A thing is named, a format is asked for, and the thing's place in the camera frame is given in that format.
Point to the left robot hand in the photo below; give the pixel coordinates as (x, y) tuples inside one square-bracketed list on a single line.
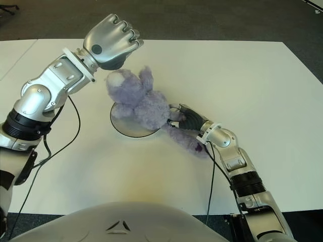
[(108, 43)]

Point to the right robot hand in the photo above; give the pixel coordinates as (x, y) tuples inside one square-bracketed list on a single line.
[(194, 121)]

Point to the purple plush doll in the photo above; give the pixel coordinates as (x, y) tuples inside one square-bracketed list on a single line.
[(146, 106)]

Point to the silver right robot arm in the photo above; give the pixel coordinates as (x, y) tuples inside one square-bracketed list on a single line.
[(224, 138)]

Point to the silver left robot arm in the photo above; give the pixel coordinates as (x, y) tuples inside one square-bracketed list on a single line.
[(38, 98)]

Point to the white plate black rim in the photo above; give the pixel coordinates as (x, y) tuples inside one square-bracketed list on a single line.
[(126, 127)]

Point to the black office chair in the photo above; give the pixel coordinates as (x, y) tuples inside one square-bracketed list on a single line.
[(8, 6)]

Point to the silver robot torso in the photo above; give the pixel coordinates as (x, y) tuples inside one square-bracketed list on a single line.
[(118, 224)]

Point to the white panel edge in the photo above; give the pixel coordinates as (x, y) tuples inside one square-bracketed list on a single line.
[(315, 2)]

